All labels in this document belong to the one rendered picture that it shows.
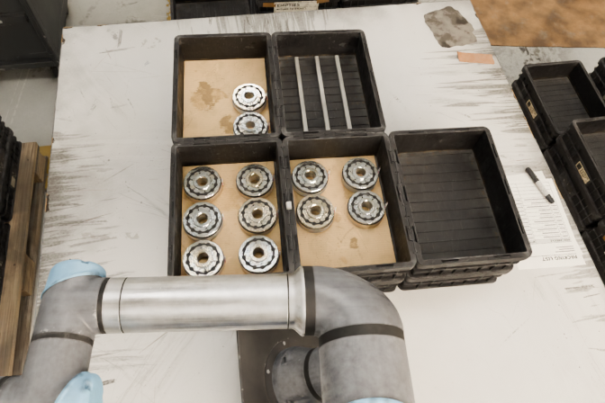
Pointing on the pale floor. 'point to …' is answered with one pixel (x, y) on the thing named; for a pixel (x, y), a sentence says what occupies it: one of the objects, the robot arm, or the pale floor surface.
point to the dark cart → (31, 9)
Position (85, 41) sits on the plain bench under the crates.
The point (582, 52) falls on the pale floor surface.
